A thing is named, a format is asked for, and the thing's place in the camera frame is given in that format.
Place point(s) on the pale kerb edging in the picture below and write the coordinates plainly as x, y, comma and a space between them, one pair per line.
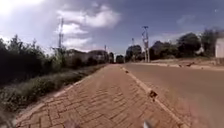
36, 108

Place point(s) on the low buildings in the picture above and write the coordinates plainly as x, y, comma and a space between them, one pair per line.
90, 56

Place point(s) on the kerb between path and road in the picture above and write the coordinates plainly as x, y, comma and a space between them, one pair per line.
147, 88

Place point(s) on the weedy earth verge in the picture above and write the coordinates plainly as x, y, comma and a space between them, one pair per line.
33, 88

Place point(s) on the utility pole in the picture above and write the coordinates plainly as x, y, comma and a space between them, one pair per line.
146, 43

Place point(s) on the white building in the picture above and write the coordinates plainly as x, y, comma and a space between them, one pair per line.
220, 48

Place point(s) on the dark green hedge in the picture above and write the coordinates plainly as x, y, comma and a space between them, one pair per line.
23, 63

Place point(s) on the row of trees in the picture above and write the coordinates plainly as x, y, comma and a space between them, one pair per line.
186, 45

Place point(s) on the robot's own part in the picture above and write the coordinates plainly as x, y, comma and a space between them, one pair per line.
147, 125

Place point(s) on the lattice mast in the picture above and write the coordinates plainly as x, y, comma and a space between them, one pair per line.
61, 33

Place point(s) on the grey asphalt road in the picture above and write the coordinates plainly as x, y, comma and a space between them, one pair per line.
190, 90

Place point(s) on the red brick path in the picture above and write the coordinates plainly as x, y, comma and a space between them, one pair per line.
110, 96

